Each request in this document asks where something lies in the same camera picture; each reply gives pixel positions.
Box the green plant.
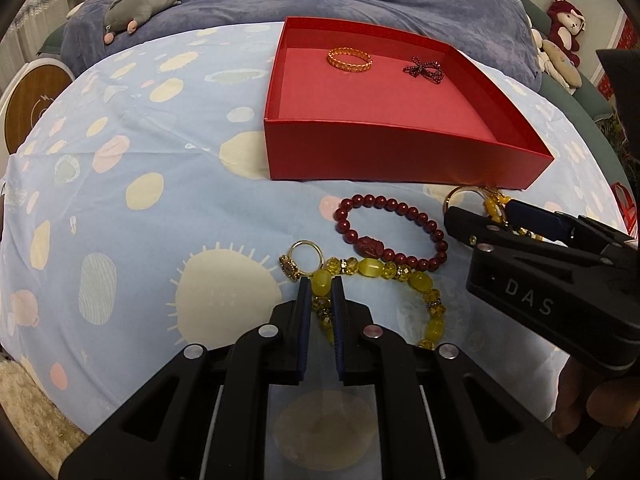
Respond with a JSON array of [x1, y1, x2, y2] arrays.
[[600, 110, 635, 167]]

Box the cream shaggy rug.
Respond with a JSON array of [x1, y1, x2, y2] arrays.
[[0, 357, 88, 480]]

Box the red wall banner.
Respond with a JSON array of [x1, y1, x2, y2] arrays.
[[610, 12, 633, 57]]

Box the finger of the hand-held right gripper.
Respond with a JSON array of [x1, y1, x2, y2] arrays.
[[444, 205, 621, 268], [504, 199, 640, 259]]

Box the light blue patterned sheet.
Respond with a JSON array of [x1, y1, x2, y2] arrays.
[[0, 22, 633, 480]]

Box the red monkey plush toy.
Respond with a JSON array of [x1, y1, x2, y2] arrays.
[[546, 0, 587, 68]]

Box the white sheer curtain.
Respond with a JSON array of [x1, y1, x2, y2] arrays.
[[0, 0, 68, 63]]

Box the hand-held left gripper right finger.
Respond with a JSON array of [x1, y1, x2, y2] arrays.
[[331, 276, 586, 480]]

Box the red bag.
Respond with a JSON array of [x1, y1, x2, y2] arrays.
[[612, 182, 640, 238]]

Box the dark red bead bracelet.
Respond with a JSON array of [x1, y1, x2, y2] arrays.
[[334, 194, 449, 272]]

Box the dark red beaded bow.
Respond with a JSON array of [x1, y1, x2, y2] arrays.
[[404, 56, 445, 85]]

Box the gold chain bracelet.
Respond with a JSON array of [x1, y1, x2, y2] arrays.
[[327, 46, 374, 73]]

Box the yellow bead bracelet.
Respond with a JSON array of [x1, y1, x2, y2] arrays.
[[482, 190, 546, 243]]

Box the round white side table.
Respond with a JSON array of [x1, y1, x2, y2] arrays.
[[0, 57, 76, 156]]

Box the gold ring with ornament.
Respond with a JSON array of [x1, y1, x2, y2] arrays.
[[278, 240, 326, 281]]

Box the thin gold bangle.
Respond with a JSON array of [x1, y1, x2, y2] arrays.
[[441, 185, 493, 218]]

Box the grey plush toy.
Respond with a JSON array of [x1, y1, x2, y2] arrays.
[[102, 0, 182, 45]]

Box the red cardboard box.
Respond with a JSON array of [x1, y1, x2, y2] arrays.
[[263, 16, 555, 191]]

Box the teal bed frame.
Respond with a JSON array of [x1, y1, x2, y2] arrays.
[[492, 0, 631, 196]]

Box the yellow-green crystal bead bracelet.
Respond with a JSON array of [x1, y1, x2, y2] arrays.
[[311, 256, 447, 351]]

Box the beige plush toy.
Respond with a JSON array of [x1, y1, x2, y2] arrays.
[[537, 37, 583, 96]]

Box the person's right hand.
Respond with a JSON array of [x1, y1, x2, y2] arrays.
[[554, 356, 640, 440]]

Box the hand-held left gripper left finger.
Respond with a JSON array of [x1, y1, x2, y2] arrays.
[[59, 277, 313, 480]]

